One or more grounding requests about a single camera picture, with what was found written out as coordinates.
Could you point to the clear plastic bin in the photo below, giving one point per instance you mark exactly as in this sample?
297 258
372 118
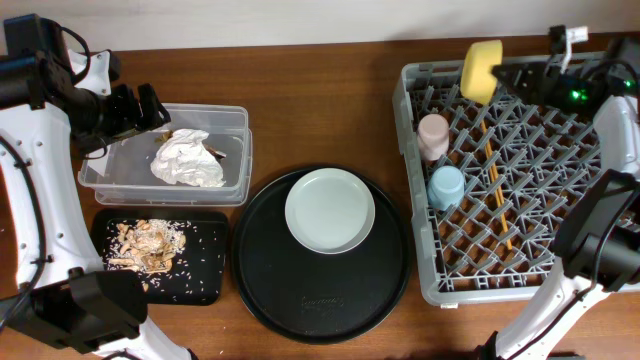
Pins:
122 176

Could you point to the pink cup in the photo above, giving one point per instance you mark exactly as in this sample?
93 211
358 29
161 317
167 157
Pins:
433 137

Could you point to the grey dishwasher rack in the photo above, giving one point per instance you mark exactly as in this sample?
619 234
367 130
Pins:
525 168

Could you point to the food scraps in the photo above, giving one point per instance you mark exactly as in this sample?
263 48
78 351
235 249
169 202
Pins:
145 247

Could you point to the blue cup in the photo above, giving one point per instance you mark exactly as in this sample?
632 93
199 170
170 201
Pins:
445 188

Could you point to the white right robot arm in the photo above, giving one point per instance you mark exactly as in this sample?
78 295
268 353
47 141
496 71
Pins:
595 256

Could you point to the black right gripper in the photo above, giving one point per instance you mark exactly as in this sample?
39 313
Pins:
524 88

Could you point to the round black tray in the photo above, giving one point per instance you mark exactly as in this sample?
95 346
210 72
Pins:
309 297

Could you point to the yellow bowl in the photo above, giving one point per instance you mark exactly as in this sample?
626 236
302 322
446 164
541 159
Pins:
477 81

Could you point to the black rectangular tray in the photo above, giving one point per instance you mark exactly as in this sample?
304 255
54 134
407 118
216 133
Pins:
197 270

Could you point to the white napkin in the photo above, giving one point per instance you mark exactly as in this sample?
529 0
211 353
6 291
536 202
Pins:
184 158

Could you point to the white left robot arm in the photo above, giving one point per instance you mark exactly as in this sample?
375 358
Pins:
66 298

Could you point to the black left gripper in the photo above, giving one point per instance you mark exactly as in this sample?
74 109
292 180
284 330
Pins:
133 120

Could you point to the grey plate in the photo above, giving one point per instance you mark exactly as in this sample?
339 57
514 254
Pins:
330 211

